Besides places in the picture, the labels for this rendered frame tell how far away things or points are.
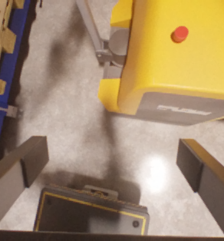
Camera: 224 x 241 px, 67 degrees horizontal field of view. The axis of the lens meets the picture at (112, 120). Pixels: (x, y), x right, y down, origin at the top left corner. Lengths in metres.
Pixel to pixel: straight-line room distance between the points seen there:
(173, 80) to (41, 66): 1.41
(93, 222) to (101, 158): 0.48
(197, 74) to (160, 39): 0.15
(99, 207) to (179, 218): 0.65
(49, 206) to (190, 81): 1.08
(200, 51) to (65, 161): 1.26
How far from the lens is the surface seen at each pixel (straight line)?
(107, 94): 1.09
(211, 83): 0.56
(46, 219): 1.30
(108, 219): 1.17
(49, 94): 1.62
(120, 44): 1.10
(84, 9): 0.87
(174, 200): 1.48
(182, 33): 0.56
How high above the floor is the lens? 1.38
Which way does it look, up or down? 80 degrees down
